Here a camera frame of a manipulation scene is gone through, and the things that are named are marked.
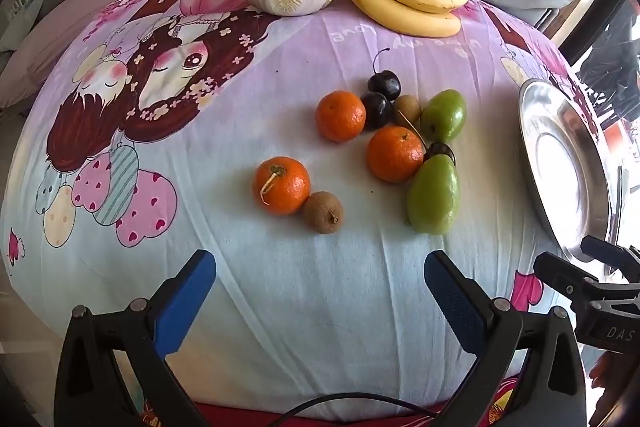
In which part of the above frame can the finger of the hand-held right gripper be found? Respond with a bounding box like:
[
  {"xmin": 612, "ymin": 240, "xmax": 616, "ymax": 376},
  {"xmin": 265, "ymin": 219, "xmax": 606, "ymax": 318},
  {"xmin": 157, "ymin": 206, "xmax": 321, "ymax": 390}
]
[
  {"xmin": 533, "ymin": 252, "xmax": 608, "ymax": 308},
  {"xmin": 580, "ymin": 234, "xmax": 640, "ymax": 269}
]

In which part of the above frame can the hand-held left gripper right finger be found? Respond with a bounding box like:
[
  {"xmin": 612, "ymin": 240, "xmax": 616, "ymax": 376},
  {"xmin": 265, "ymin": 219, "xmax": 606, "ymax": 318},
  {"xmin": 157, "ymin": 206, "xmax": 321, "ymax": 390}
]
[{"xmin": 424, "ymin": 250, "xmax": 587, "ymax": 427}]

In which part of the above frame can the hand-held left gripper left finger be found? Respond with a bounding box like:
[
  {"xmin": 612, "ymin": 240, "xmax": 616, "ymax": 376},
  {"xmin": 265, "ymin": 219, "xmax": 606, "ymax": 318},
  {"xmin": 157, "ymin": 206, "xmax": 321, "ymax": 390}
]
[{"xmin": 54, "ymin": 249, "xmax": 217, "ymax": 427}]

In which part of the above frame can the stainless steel plate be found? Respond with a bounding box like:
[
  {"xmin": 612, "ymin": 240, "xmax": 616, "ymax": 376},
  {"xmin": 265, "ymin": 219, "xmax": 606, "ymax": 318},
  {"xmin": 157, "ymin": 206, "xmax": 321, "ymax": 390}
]
[{"xmin": 518, "ymin": 78, "xmax": 628, "ymax": 264}]

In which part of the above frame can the tangerine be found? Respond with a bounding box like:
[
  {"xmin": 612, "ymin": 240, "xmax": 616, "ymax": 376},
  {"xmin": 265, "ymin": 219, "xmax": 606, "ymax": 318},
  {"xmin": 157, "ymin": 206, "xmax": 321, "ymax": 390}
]
[
  {"xmin": 366, "ymin": 125, "xmax": 426, "ymax": 184},
  {"xmin": 252, "ymin": 156, "xmax": 312, "ymax": 216},
  {"xmin": 315, "ymin": 90, "xmax": 367, "ymax": 143}
]

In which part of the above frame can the green jujube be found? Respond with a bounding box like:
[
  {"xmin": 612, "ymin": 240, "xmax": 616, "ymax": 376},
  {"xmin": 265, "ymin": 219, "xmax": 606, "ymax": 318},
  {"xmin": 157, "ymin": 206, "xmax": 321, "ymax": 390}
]
[
  {"xmin": 406, "ymin": 154, "xmax": 460, "ymax": 236},
  {"xmin": 420, "ymin": 89, "xmax": 468, "ymax": 144}
]

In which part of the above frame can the person's right hand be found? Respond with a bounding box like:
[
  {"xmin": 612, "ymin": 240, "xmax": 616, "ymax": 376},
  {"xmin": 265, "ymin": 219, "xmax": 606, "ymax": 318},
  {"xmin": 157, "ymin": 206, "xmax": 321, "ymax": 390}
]
[{"xmin": 589, "ymin": 351, "xmax": 623, "ymax": 414}]

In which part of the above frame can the printed blanket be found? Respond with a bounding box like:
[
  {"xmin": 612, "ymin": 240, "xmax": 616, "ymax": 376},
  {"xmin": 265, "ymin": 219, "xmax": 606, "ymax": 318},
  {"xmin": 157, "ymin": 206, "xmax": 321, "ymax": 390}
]
[{"xmin": 0, "ymin": 0, "xmax": 606, "ymax": 420}]

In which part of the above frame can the red patterned cloth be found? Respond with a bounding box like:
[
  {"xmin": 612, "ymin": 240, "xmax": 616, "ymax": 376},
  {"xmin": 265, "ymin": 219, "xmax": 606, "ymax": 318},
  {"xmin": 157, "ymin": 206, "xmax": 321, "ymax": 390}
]
[{"xmin": 135, "ymin": 374, "xmax": 526, "ymax": 427}]

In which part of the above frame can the brown longan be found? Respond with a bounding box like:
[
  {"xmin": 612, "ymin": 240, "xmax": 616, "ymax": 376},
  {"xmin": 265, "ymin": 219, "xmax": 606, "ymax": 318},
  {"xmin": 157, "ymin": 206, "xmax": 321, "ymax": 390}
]
[
  {"xmin": 393, "ymin": 95, "xmax": 423, "ymax": 126},
  {"xmin": 303, "ymin": 191, "xmax": 345, "ymax": 235}
]

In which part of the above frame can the dark cherry with curved stem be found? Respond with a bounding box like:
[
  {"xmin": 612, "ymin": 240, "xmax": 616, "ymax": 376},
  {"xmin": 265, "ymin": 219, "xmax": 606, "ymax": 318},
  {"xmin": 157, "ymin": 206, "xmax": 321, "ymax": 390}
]
[{"xmin": 367, "ymin": 48, "xmax": 402, "ymax": 100}]

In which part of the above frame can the pink bed sheet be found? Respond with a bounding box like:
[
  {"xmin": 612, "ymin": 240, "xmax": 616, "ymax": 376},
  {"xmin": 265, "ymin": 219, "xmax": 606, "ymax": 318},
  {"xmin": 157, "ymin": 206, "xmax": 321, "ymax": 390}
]
[{"xmin": 0, "ymin": 0, "xmax": 251, "ymax": 108}]

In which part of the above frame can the black cable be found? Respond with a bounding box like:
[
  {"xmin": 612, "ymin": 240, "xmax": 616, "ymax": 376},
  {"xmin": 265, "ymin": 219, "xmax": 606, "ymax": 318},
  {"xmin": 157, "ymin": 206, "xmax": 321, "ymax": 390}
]
[{"xmin": 280, "ymin": 394, "xmax": 436, "ymax": 427}]

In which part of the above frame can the black window frame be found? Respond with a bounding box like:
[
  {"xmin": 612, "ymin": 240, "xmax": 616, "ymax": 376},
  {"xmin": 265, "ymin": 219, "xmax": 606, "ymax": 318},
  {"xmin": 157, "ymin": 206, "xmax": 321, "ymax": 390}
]
[{"xmin": 552, "ymin": 0, "xmax": 640, "ymax": 62}]

